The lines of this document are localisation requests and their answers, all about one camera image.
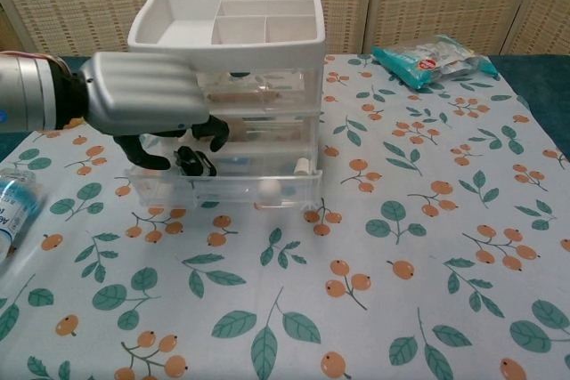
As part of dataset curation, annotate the teal snack bag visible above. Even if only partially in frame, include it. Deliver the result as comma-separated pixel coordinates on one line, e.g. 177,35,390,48
371,34,499,90

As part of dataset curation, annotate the white drawer organizer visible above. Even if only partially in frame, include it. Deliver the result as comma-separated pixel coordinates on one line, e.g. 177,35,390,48
127,0,327,210

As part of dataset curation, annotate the clear plastic drawer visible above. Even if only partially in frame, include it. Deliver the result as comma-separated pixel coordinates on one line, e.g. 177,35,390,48
142,109,321,157
195,66,322,110
124,155,325,213

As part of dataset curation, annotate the small black clip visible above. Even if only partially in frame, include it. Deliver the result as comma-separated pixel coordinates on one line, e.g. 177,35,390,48
175,145,218,180

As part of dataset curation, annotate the brown wooden stick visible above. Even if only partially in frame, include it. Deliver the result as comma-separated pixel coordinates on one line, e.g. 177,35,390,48
207,90,281,104

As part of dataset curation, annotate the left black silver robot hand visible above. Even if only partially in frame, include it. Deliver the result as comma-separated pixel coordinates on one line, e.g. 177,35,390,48
79,51,232,172

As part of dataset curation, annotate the clear water bottle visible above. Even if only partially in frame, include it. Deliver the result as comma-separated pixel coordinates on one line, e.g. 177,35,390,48
0,166,45,265

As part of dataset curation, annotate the small white ball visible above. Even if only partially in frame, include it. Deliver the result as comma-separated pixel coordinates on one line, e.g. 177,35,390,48
259,178,282,201

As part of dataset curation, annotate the bamboo folding screen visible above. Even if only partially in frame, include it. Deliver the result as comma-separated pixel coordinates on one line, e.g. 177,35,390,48
0,0,570,60

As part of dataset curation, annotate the floral print tablecloth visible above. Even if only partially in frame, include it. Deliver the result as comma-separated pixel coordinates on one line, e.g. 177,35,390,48
0,53,570,380

